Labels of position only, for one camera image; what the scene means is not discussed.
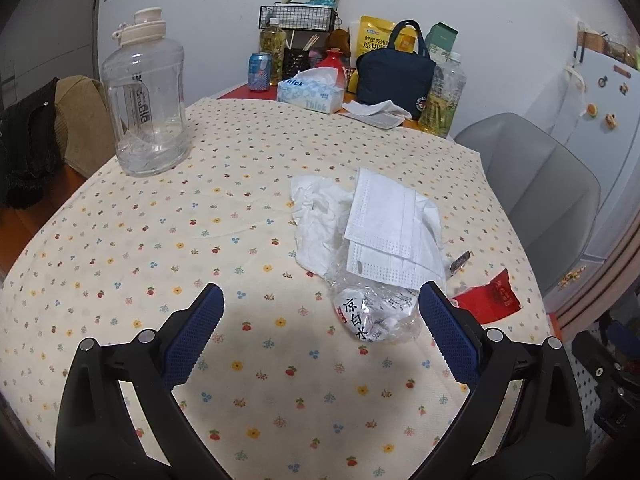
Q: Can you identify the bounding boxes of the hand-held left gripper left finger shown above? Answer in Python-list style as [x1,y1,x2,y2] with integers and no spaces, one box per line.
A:
[56,282,226,480]

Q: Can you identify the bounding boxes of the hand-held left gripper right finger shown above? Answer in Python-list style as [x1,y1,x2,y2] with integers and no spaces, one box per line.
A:
[415,280,588,480]

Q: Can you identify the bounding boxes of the red foil packet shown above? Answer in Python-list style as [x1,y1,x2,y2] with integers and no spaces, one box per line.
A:
[452,268,523,326]

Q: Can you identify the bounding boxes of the white face mask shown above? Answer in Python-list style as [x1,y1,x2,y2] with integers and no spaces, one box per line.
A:
[344,167,437,263]
[346,197,447,291]

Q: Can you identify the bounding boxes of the floral cream tablecloth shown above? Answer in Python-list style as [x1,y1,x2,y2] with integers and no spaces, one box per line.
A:
[0,96,551,480]

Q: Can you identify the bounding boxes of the pink ribbed curtain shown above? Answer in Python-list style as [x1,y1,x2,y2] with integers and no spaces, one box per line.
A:
[542,230,640,341]

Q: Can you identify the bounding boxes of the crumpled white tissue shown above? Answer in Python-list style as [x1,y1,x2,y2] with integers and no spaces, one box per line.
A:
[291,175,361,278]

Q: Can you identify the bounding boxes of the grey chair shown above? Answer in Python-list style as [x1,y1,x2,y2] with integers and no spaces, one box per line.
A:
[452,112,601,293]

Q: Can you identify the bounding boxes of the flat grey packet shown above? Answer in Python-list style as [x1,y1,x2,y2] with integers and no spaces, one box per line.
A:
[369,112,407,131]

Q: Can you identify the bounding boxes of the clear bottle with yellow liquid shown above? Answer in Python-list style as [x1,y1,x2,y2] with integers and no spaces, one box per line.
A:
[417,51,467,139]

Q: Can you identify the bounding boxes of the large clear water jug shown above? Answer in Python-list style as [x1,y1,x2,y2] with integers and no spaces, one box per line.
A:
[100,7,190,177]

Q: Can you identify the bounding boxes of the white cloth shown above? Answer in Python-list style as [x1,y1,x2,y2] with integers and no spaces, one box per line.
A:
[342,100,413,122]

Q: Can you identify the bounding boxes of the white fridge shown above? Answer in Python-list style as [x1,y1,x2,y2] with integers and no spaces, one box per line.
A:
[550,42,640,266]

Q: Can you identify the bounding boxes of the navy lunch bag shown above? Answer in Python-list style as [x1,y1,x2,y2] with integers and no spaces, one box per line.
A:
[356,20,437,121]

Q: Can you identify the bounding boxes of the blue white tissue box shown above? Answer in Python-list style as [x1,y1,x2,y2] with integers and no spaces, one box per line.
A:
[276,67,346,114]

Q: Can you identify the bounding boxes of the blue drink can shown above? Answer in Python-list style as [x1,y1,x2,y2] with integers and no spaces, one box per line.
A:
[248,52,272,92]

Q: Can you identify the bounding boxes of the black mesh pen holder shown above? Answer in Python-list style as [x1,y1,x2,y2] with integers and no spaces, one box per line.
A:
[283,47,311,81]

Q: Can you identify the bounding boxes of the green carton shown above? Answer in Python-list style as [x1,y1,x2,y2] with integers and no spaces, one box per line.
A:
[427,22,460,63]

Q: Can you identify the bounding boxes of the red ceramic vase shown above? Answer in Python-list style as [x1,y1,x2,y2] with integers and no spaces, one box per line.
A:
[315,49,351,83]

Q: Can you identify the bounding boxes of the yellow snack bag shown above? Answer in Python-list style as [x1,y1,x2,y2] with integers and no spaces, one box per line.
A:
[350,15,418,68]

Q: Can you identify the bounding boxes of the yellow string magnet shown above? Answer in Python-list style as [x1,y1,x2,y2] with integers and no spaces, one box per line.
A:
[560,265,588,288]

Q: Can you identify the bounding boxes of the black wire basket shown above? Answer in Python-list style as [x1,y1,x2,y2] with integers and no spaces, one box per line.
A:
[259,4,337,35]

